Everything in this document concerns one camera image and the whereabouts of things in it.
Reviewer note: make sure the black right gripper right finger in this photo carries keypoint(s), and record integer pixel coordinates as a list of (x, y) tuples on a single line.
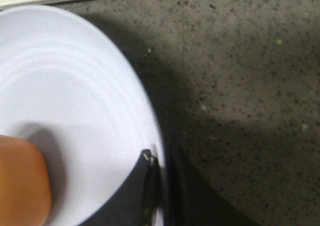
[(137, 199)]

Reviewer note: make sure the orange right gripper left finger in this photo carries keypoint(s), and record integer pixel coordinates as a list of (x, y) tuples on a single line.
[(25, 196)]

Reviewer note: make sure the light blue plate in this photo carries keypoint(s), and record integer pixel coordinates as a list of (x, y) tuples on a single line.
[(68, 89)]

